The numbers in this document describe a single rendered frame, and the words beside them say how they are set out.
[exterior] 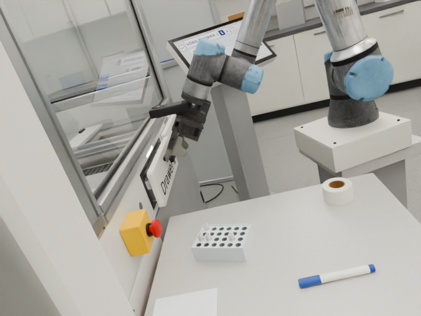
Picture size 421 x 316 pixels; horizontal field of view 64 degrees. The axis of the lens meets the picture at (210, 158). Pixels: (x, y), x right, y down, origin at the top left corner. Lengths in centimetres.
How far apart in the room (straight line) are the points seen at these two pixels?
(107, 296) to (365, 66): 83
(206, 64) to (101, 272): 78
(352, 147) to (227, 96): 98
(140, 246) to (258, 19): 68
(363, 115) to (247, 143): 99
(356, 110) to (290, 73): 274
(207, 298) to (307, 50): 331
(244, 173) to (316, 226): 122
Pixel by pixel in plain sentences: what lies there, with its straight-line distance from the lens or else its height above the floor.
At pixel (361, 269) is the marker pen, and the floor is 77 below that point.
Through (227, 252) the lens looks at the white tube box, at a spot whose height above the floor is 78.
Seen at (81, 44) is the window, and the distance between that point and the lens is 86.
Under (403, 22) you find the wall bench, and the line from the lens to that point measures 398.
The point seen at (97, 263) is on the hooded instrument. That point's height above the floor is 117.
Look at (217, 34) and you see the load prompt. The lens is 190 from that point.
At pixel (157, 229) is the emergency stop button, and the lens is 73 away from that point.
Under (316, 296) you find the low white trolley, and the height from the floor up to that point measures 76.
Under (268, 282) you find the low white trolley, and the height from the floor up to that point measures 76.
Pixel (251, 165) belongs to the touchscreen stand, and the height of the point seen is 39.
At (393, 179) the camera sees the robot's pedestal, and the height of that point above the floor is 64.
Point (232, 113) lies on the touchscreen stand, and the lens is 188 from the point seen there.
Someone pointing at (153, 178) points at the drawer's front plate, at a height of 91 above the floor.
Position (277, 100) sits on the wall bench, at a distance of 386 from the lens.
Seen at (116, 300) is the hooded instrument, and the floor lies 114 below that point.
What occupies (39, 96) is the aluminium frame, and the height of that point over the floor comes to 121.
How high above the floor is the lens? 125
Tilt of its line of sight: 22 degrees down
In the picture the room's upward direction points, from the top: 17 degrees counter-clockwise
